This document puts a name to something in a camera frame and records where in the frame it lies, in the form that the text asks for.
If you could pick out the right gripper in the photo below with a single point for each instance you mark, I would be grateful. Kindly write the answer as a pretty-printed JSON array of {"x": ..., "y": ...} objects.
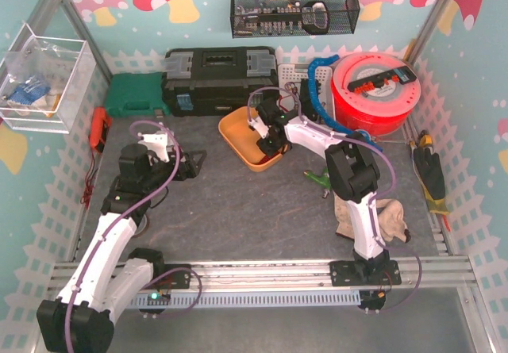
[{"x": 271, "y": 143}]

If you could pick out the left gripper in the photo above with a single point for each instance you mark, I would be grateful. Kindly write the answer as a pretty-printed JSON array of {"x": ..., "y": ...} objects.
[{"x": 181, "y": 166}]

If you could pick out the orange plastic bin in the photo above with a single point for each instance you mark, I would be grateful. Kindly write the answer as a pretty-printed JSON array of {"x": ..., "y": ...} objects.
[{"x": 235, "y": 131}]

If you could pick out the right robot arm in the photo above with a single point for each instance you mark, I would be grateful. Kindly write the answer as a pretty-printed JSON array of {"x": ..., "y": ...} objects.
[{"x": 353, "y": 174}]

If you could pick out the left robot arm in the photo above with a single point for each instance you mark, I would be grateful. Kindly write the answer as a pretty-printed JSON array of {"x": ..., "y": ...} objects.
[{"x": 83, "y": 316}]

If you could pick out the white perforated basket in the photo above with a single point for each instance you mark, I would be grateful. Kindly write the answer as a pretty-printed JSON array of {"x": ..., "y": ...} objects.
[{"x": 290, "y": 76}]

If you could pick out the brown tape roll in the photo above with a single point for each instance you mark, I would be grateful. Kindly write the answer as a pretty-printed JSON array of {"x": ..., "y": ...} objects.
[{"x": 143, "y": 227}]

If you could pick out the black toolbox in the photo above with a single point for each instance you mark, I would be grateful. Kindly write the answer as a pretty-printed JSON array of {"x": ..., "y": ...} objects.
[{"x": 215, "y": 81}]

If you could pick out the green tool case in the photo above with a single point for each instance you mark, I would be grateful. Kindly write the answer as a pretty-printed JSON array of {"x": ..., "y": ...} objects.
[{"x": 132, "y": 95}]

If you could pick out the orange multimeter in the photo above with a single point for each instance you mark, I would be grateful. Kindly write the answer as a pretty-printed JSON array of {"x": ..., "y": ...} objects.
[{"x": 100, "y": 126}]

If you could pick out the orange filament spool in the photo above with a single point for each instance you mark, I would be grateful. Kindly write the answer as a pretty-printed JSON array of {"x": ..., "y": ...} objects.
[{"x": 380, "y": 111}]

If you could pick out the beige work glove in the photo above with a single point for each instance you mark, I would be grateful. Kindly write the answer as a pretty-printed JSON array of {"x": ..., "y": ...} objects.
[{"x": 390, "y": 217}]

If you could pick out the black terminal strip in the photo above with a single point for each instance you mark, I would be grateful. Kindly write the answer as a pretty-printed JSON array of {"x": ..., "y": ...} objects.
[{"x": 402, "y": 75}]

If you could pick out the black yellow work glove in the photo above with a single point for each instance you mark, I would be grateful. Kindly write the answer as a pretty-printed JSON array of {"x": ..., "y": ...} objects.
[{"x": 429, "y": 171}]

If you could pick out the clear acrylic box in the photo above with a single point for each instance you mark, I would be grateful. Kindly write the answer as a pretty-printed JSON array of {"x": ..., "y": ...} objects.
[{"x": 67, "y": 65}]

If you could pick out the blue white glove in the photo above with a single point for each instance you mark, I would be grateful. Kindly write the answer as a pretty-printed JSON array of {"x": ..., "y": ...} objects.
[{"x": 30, "y": 91}]

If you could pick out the black metal bracket plate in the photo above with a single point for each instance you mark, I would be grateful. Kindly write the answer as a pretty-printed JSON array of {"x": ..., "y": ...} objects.
[{"x": 305, "y": 100}]

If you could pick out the green handled tool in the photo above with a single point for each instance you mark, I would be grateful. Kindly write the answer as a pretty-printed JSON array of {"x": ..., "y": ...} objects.
[{"x": 322, "y": 179}]

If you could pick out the black wire mesh basket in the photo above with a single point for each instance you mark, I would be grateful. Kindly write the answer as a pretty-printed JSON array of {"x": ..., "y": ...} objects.
[{"x": 280, "y": 18}]

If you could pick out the aluminium front rail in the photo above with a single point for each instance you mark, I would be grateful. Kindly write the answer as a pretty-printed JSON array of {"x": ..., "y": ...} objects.
[{"x": 314, "y": 274}]

